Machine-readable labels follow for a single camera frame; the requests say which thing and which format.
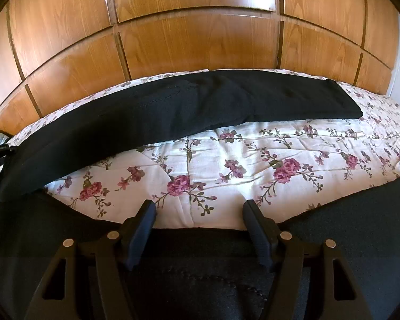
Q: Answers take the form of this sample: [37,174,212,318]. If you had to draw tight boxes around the wooden headboard wall panel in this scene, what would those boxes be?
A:
[0,0,399,134]

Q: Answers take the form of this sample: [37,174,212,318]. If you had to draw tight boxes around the black pants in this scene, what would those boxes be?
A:
[0,70,400,319]

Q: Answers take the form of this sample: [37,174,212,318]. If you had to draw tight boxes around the floral bed quilt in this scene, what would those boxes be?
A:
[0,70,400,229]

